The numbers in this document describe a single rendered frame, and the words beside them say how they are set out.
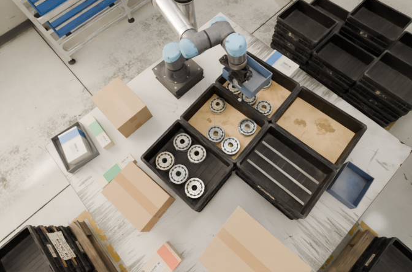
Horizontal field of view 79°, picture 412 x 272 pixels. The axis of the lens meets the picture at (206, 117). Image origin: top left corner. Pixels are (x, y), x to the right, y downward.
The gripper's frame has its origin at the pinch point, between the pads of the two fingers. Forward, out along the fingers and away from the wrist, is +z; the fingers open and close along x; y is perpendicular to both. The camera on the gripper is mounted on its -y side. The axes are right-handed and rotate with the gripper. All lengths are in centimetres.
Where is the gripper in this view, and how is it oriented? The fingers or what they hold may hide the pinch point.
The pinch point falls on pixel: (236, 81)
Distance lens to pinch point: 125.9
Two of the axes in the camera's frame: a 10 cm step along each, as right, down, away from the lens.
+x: 7.3, -6.7, 1.0
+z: 1.7, 3.2, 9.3
